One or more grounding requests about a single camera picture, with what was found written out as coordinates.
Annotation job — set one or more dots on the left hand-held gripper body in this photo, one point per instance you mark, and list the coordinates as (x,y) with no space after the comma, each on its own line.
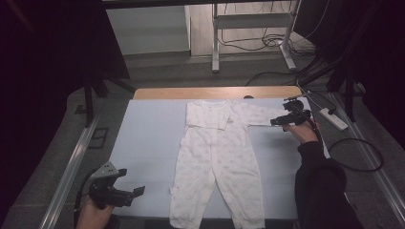
(103,194)

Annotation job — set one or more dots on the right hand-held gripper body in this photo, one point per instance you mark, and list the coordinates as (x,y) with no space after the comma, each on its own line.
(299,116)

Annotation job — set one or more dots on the white baby romper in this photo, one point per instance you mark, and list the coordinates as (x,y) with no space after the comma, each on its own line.
(216,152)

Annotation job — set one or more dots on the person's right hand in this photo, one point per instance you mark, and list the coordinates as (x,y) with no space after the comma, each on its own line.
(304,133)

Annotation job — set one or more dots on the person's left hand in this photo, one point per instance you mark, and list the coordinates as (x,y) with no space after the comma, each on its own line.
(92,218)

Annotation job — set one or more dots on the black plug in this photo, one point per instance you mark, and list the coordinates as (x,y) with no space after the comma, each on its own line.
(331,111)

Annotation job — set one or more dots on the white power strip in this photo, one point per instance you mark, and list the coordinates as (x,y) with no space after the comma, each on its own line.
(334,120)

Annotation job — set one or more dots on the dark round table grommet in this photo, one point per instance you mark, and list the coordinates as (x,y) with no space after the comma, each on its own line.
(248,97)

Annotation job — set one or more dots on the light blue mat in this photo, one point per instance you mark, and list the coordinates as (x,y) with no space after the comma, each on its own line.
(149,143)

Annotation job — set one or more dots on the black tripod stand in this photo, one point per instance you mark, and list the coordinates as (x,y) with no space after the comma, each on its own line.
(350,95)
(89,101)

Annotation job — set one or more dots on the black floor socket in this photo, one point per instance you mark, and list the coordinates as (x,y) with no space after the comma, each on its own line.
(98,137)

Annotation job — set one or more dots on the black curtain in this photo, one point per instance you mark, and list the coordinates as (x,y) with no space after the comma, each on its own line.
(41,63)
(382,63)

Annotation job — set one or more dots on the white metal stand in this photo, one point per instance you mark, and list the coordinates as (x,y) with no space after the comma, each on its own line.
(251,20)

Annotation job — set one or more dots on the grey board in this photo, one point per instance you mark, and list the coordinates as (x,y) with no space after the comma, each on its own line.
(148,30)

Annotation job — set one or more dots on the aluminium floor rail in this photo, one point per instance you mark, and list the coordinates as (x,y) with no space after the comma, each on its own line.
(382,181)
(68,178)

